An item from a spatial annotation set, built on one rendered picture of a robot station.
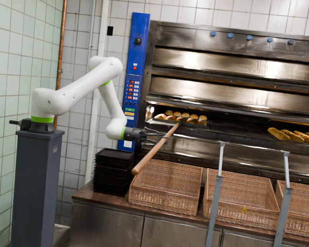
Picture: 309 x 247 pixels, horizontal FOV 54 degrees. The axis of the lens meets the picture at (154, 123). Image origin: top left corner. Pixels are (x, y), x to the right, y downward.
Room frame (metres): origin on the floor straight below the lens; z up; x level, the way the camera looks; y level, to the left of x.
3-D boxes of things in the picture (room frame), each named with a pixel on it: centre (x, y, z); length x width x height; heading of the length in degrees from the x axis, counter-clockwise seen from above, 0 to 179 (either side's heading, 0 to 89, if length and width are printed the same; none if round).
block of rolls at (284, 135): (3.06, -1.44, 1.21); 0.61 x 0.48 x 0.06; 172
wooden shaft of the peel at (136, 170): (2.05, -0.09, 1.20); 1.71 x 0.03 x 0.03; 170
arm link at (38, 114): (1.74, 0.64, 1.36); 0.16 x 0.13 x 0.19; 46
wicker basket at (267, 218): (2.44, -0.77, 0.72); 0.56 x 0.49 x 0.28; 83
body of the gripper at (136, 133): (2.01, 0.08, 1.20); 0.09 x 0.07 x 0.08; 81
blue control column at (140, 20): (3.78, 0.10, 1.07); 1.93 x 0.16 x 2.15; 172
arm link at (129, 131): (2.03, 0.16, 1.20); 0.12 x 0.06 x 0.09; 171
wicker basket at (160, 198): (2.53, -0.18, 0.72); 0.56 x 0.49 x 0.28; 80
